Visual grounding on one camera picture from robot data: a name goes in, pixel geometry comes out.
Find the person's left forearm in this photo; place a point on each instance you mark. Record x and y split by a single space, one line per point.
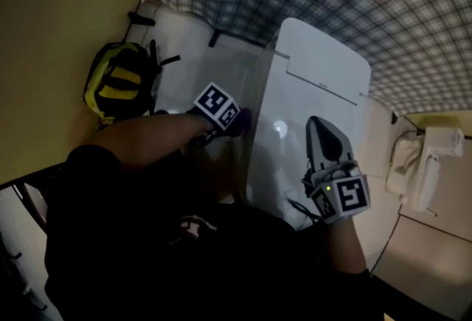
147 135

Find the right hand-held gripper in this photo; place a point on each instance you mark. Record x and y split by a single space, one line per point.
346 194

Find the yellow and black backpack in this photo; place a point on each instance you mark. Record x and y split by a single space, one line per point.
114 83

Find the white smart toilet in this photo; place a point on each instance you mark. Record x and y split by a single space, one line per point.
313 98

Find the person's right forearm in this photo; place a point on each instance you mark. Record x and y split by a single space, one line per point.
343 245

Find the purple cleaning cloth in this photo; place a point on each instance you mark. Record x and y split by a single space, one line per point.
243 120

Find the black curtain clip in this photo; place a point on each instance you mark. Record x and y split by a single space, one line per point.
214 38
394 119

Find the person's black shirt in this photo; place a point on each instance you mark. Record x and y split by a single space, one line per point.
184 257

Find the white tank toilet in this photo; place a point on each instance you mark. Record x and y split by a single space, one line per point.
424 179

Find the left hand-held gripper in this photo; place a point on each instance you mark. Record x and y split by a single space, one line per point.
215 105

